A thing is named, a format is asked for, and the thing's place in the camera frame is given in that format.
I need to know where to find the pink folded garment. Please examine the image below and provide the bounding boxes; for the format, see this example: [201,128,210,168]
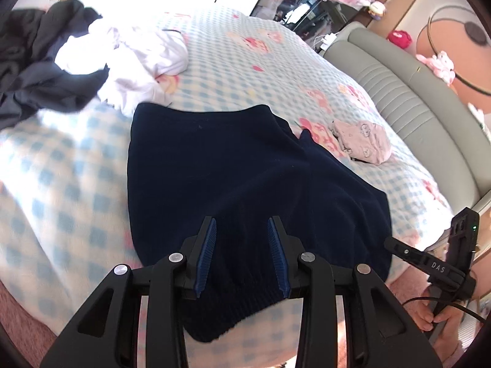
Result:
[331,121,392,165]

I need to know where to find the white garment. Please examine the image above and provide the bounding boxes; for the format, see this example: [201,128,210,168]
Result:
[55,18,189,117]

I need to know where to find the red plush toy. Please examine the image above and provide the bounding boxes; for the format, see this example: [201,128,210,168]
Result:
[387,30,413,49]

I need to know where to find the small white plush doll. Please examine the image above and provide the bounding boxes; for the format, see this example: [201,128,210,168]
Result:
[368,1,386,21]

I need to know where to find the person's right hand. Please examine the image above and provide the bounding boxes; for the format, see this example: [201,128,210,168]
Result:
[411,300,464,333]

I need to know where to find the black clothes pile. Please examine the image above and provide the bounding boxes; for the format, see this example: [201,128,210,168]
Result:
[1,0,109,130]

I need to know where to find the navy blue shorts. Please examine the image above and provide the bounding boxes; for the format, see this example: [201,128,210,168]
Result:
[127,103,392,342]

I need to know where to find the black cable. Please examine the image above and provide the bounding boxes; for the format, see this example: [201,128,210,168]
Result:
[402,295,486,325]

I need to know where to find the grey padded headboard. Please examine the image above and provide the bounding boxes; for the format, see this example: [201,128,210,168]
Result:
[324,22,490,213]

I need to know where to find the white bow plush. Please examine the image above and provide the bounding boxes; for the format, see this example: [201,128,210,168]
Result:
[467,103,491,140]

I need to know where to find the pink plush toy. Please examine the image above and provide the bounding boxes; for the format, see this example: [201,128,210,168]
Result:
[415,51,456,86]

